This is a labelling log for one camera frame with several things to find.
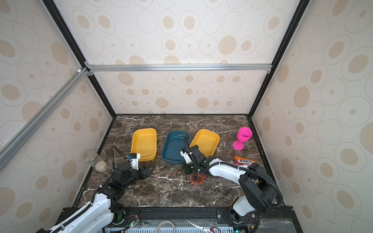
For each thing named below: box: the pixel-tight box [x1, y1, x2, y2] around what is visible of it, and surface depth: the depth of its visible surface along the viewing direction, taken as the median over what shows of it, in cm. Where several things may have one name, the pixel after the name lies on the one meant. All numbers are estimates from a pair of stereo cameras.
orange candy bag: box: [234, 156, 256, 167], surface depth 94 cm
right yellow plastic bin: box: [189, 129, 221, 158], surface depth 105 cm
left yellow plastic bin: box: [130, 128, 157, 162], surface depth 102 cm
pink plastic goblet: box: [232, 126, 254, 151], surface depth 94 cm
